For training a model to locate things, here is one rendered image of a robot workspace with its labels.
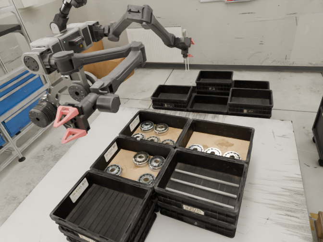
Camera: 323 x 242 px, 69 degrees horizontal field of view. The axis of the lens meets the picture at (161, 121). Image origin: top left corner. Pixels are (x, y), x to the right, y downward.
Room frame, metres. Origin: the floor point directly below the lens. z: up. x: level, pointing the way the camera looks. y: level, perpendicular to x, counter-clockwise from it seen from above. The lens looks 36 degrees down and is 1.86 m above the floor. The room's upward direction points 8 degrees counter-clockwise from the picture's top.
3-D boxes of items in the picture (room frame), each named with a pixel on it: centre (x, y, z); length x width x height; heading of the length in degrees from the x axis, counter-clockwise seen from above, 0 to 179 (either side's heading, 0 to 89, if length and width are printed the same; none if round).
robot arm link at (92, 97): (0.73, 0.23, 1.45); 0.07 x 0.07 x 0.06; 66
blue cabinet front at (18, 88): (2.55, 1.58, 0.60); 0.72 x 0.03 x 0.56; 157
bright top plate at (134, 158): (1.03, 0.15, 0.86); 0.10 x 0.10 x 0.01
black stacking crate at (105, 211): (0.71, 0.34, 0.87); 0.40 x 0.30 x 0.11; 61
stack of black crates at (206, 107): (2.09, -0.53, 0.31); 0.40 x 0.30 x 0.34; 67
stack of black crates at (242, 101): (1.93, -0.90, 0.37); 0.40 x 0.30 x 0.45; 67
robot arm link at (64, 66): (1.18, 0.45, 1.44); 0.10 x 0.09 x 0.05; 67
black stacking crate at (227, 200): (0.77, -0.16, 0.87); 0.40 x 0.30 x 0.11; 61
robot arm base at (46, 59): (1.23, 0.52, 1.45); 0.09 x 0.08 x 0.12; 157
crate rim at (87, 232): (0.71, 0.34, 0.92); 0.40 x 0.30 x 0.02; 61
